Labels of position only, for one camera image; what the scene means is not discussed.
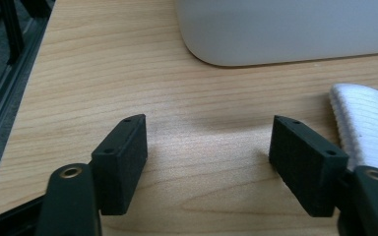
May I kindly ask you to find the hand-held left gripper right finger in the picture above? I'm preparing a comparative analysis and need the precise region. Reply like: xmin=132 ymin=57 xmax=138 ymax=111
xmin=269 ymin=115 xmax=349 ymax=218

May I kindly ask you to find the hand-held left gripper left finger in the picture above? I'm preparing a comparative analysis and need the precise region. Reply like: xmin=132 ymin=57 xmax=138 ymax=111
xmin=91 ymin=113 xmax=149 ymax=216

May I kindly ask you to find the white ribbed cloth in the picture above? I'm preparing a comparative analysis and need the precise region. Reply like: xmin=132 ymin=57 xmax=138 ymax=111
xmin=328 ymin=83 xmax=378 ymax=178

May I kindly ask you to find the white compartment organizer box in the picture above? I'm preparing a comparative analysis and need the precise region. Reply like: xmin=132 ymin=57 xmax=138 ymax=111
xmin=175 ymin=0 xmax=378 ymax=68

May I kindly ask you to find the black metal stand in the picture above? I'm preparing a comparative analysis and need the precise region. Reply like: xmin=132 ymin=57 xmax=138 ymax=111
xmin=0 ymin=0 xmax=25 ymax=64

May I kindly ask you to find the aluminium floor rail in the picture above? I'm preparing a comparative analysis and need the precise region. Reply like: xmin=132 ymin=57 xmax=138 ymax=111
xmin=0 ymin=13 xmax=52 ymax=171

